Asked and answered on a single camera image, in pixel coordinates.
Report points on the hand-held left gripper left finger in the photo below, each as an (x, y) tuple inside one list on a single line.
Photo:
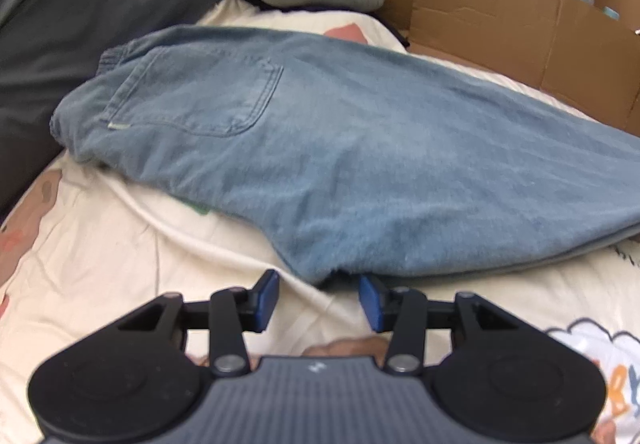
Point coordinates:
[(269, 296)]

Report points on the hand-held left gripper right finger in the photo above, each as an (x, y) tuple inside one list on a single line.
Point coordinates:
[(372, 301)]

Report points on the light blue jeans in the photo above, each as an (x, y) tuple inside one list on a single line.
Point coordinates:
[(325, 149)]

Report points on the cream bear print blanket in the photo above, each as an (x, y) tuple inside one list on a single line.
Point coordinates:
[(125, 249)]

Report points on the flat cardboard sheet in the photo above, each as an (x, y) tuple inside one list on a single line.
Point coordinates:
[(500, 24)]

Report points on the dark grey pillow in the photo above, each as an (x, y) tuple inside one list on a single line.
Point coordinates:
[(75, 24)]

